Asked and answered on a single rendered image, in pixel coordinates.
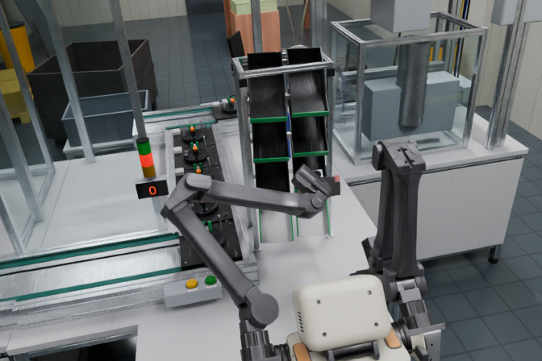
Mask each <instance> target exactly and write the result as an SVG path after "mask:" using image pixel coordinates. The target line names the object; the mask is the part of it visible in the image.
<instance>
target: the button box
mask: <svg viewBox="0 0 542 361"><path fill-rule="evenodd" d="M210 276H215V275H210ZM206 277H207V276H201V277H197V278H193V279H195V280H196V281H197V283H198V284H197V286H196V287H194V288H187V286H186V282H187V280H179V281H175V282H171V283H166V284H163V291H164V301H165V307H166V308H171V307H175V306H179V305H187V304H192V303H196V302H200V301H208V300H212V299H216V298H221V297H223V293H222V287H221V283H220V282H219V280H218V279H217V278H216V276H215V278H216V281H215V283H214V284H207V283H206V281H205V279H206ZM188 280H190V279H188Z"/></svg>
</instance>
